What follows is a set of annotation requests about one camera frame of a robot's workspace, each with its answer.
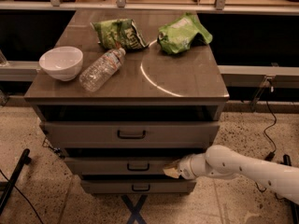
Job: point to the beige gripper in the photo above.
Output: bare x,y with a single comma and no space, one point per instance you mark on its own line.
185,169

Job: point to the grey drawer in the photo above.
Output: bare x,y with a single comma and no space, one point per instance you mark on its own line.
122,134
118,165
138,186

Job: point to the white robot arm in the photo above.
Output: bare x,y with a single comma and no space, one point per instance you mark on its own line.
222,162

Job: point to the grey bottom drawer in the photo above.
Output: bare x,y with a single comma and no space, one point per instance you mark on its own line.
138,186

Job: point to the grey drawer cabinet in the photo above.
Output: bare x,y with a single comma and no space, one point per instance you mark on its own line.
154,110

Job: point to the grey top drawer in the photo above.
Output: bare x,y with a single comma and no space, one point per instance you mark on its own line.
122,134

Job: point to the clear plastic water bottle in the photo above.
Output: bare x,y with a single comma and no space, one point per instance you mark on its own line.
99,72

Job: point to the green chip bag right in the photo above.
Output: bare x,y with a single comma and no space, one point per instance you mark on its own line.
178,36

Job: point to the green chip bag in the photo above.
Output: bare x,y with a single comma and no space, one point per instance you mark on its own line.
178,36
119,33

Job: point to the green chip bag left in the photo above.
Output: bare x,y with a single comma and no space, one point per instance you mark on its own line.
119,33

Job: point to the white ceramic bowl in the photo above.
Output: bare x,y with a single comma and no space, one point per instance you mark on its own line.
62,63

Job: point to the black stand leg left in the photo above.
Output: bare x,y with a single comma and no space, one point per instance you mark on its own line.
6,187

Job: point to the metal railing frame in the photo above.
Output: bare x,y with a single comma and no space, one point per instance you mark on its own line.
149,3

